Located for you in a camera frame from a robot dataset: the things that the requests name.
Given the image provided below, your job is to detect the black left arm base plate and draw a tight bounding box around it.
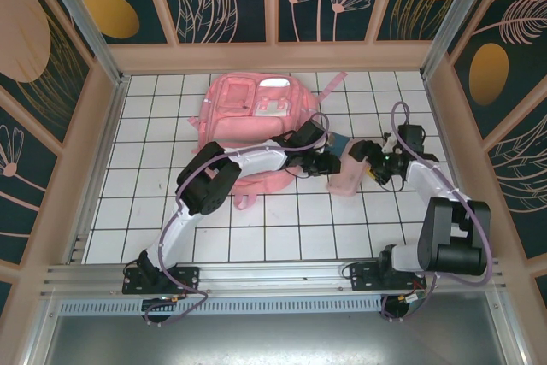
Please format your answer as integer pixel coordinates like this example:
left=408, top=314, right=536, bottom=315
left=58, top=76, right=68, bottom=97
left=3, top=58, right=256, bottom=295
left=121, top=265, right=202, bottom=296

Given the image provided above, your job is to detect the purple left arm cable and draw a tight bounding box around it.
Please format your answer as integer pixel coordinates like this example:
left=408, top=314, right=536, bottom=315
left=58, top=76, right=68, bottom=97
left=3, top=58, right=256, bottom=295
left=156, top=111, right=331, bottom=327

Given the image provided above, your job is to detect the pink pencil case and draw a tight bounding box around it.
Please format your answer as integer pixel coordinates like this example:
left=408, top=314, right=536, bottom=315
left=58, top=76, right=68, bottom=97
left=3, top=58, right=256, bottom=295
left=326, top=153, right=373, bottom=197

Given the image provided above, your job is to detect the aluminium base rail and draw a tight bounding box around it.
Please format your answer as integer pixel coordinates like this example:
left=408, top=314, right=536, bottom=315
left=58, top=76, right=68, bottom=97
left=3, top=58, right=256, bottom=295
left=40, top=257, right=508, bottom=297

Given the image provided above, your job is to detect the grey metal sheet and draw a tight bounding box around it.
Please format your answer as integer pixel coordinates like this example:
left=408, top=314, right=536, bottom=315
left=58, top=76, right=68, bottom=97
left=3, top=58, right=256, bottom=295
left=40, top=291, right=516, bottom=365

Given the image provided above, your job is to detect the small electronics with wires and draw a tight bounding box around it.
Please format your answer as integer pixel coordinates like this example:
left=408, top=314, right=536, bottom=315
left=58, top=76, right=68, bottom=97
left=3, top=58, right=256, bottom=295
left=140, top=295, right=183, bottom=327
left=381, top=291, right=428, bottom=324

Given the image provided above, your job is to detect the side panel with pink flower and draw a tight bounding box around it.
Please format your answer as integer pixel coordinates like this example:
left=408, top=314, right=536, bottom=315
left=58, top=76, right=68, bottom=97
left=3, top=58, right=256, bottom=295
left=0, top=95, right=61, bottom=270

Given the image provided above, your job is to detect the aluminium side rail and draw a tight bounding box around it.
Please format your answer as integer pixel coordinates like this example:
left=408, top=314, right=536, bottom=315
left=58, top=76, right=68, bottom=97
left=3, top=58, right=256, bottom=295
left=63, top=76, right=132, bottom=266
left=422, top=76, right=488, bottom=257

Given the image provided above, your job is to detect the teal snap wallet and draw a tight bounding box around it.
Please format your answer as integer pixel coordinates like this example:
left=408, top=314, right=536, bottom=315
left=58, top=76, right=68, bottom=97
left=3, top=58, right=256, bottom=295
left=328, top=132, right=356, bottom=159

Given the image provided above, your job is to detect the side panel with orange oval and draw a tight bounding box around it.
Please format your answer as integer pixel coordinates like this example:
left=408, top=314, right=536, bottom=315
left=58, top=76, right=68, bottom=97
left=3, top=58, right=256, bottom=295
left=446, top=0, right=547, bottom=144

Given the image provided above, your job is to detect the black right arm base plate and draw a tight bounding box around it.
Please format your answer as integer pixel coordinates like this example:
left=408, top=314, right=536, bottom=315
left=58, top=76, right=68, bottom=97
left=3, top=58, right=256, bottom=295
left=349, top=261, right=428, bottom=293

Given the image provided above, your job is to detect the panel with small orange oval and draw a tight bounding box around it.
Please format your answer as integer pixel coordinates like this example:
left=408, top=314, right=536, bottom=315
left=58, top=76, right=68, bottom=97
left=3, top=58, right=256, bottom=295
left=42, top=0, right=174, bottom=46

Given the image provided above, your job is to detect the side panel with pale disc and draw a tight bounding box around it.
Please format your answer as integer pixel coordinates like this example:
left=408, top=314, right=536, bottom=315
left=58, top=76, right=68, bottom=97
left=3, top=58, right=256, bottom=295
left=0, top=0, right=96, bottom=148

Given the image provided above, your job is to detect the aluminium corner post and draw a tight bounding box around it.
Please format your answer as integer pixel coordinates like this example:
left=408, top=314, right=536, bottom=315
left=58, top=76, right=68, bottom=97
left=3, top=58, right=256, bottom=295
left=421, top=0, right=512, bottom=82
left=33, top=0, right=132, bottom=88

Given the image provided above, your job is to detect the side panel with pink leaves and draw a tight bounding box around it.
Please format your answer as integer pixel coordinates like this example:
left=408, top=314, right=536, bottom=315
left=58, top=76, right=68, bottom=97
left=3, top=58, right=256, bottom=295
left=486, top=108, right=547, bottom=262

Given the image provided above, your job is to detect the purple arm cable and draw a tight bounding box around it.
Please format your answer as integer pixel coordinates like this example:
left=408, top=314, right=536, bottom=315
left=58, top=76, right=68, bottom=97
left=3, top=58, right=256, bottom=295
left=382, top=102, right=499, bottom=323
left=156, top=111, right=331, bottom=327

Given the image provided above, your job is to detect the pink student backpack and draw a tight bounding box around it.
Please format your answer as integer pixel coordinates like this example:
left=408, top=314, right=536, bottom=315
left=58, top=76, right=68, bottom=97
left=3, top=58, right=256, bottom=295
left=187, top=72, right=350, bottom=212

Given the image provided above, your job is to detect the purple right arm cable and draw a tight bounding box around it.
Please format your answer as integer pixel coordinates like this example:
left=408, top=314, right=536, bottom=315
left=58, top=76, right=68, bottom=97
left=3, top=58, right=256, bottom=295
left=382, top=102, right=499, bottom=323

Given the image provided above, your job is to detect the slotted grey cable duct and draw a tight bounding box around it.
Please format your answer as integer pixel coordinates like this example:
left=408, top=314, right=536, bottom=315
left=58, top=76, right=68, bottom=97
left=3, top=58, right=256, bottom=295
left=57, top=298, right=385, bottom=318

